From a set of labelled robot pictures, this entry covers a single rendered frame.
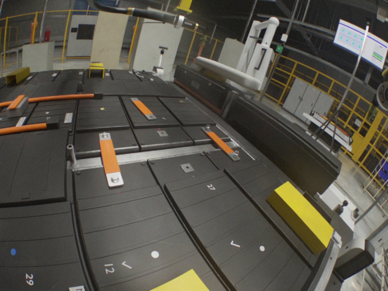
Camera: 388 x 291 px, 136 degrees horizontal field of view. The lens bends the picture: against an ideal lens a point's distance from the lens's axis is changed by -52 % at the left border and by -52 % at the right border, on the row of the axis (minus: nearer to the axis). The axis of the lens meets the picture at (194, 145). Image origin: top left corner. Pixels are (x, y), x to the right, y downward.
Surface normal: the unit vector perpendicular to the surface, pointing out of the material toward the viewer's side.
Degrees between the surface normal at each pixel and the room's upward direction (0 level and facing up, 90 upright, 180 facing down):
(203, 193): 0
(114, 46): 90
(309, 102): 90
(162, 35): 90
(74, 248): 0
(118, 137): 0
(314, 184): 90
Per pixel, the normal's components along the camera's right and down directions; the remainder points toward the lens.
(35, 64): 0.52, 0.59
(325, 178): -0.81, 0.09
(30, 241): 0.29, -0.80
